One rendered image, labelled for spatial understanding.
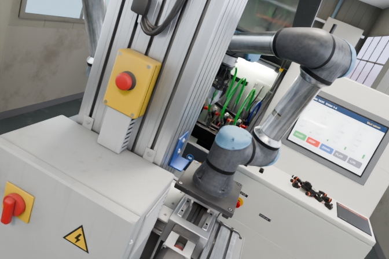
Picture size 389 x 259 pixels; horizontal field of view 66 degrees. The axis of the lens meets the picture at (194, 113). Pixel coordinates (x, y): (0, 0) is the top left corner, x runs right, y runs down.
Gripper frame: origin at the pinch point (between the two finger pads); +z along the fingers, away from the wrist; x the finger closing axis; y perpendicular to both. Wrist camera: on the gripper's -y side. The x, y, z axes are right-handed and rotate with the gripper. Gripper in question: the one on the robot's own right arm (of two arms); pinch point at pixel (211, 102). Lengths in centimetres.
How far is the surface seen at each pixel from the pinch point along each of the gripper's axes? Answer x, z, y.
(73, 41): -200, 44, -119
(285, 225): 58, 40, -3
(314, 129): 50, -3, -31
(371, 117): 71, -21, -36
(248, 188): 34.3, 32.0, -3.0
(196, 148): 1.6, 27.1, -3.0
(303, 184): 57, 20, -13
